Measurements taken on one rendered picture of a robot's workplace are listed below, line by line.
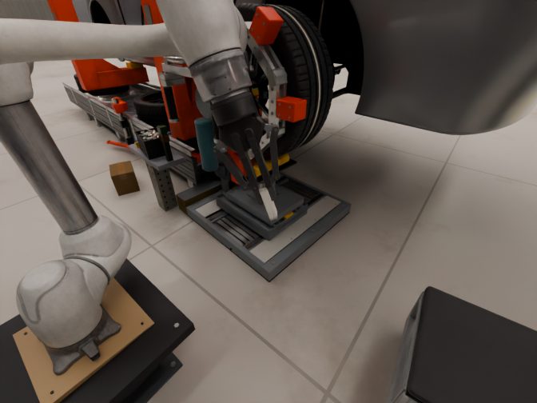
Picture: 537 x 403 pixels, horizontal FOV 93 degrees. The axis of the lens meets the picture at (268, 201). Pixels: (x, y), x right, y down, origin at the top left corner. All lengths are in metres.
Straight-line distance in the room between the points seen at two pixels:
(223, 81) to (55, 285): 0.68
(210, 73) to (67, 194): 0.63
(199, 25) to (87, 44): 0.25
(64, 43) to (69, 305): 0.62
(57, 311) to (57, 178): 0.35
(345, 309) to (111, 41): 1.28
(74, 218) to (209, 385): 0.77
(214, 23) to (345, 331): 1.21
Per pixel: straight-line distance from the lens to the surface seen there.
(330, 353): 1.25
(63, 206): 0.94
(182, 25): 0.44
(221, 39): 0.43
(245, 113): 0.43
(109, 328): 1.03
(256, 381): 1.19
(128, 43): 0.63
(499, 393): 1.02
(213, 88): 0.43
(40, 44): 0.61
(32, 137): 0.89
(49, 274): 0.90
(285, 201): 1.55
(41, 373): 1.07
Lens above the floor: 1.13
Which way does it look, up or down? 36 degrees down
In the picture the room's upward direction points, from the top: straight up
